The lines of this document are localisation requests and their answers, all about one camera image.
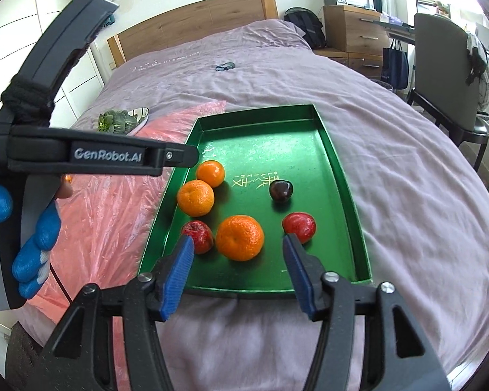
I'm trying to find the green leafy vegetable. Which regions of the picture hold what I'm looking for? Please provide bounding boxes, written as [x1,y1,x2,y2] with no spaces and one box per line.
[98,110,145,133]

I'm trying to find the person's left hand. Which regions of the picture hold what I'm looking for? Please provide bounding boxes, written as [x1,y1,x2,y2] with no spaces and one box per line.
[0,181,62,298]

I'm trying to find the green tray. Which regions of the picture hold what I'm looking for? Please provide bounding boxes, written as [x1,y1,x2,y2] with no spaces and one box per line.
[138,104,373,299]

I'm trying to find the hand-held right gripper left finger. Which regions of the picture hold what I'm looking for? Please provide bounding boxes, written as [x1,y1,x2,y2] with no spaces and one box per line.
[45,234,196,391]

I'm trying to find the pink plastic sheet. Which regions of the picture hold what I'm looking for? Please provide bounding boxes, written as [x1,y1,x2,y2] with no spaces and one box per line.
[22,100,227,322]

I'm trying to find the white wardrobe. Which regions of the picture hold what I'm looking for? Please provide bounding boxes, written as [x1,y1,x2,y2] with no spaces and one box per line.
[0,0,107,123]

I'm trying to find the dark plum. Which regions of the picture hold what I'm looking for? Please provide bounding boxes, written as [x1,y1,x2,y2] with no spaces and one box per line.
[269,180,294,203]

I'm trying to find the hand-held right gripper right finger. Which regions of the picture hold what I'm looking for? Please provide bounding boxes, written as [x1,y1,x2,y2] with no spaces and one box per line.
[282,233,453,391]

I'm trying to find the black backpack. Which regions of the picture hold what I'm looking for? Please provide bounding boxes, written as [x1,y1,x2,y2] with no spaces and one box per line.
[285,7,327,50]

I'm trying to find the wooden dresser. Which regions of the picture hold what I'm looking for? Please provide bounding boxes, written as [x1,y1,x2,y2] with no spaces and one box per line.
[322,6,392,78]

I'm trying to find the grey chair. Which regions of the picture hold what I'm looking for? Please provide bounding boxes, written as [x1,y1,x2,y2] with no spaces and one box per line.
[407,13,489,172]

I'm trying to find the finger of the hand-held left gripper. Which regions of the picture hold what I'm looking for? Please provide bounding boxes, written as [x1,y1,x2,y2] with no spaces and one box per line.
[162,143,199,168]

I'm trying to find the person's dark grey clothing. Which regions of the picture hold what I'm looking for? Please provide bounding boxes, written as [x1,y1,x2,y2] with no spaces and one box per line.
[8,322,66,391]

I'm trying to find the desk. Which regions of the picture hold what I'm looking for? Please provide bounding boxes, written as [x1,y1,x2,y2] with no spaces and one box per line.
[361,16,416,43]

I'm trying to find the black and plaid clothes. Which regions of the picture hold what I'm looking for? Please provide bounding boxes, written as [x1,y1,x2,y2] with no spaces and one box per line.
[465,28,489,110]

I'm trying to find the red apple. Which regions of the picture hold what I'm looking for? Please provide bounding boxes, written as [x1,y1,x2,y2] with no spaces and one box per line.
[282,212,317,244]
[181,220,215,254]

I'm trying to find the wooden headboard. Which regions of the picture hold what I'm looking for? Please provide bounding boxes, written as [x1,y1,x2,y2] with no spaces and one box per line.
[107,0,278,70]

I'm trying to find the white plate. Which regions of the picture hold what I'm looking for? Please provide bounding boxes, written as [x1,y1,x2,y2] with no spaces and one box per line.
[98,106,150,135]

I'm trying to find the dark blue bag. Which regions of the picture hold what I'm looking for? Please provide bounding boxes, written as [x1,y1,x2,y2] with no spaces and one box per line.
[381,41,410,90]

